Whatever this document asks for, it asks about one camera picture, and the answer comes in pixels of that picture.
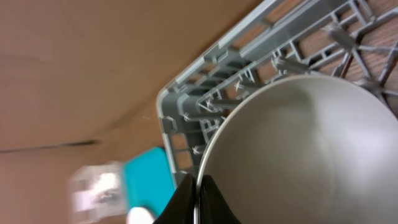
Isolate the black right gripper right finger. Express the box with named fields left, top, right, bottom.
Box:
left=199, top=175, right=241, bottom=224

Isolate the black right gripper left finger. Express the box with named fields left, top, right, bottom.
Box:
left=154, top=174, right=197, bottom=224

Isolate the grey bowl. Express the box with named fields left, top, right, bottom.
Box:
left=198, top=75, right=397, bottom=223

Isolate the large white plate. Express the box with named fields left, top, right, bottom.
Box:
left=126, top=207, right=155, bottom=224

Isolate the clear plastic waste bin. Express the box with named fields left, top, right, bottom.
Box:
left=68, top=161, right=127, bottom=224

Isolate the grey dishwasher rack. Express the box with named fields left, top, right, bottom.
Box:
left=156, top=0, right=397, bottom=185

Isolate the teal serving tray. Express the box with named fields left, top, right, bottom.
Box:
left=123, top=147, right=175, bottom=217

